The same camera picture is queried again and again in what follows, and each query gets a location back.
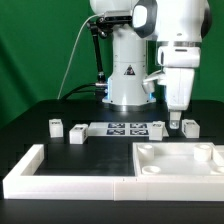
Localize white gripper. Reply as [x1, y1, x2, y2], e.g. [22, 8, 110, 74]
[142, 67, 195, 129]

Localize white square tabletop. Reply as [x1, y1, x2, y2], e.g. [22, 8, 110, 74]
[133, 142, 224, 176]

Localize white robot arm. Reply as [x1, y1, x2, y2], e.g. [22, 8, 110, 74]
[90, 0, 211, 129]

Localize white marker sheet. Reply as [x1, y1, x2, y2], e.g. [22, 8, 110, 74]
[87, 121, 169, 138]

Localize white U-shaped fence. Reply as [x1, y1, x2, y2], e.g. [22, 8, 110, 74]
[3, 144, 224, 201]

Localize black base cables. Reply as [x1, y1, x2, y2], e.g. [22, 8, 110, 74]
[59, 82, 108, 101]

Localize grey camera on mount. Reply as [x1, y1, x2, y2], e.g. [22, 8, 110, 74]
[103, 11, 132, 23]

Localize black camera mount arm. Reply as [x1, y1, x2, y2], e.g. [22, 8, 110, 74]
[87, 20, 108, 84]

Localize white camera cable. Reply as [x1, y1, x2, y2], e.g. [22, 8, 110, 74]
[57, 12, 106, 100]

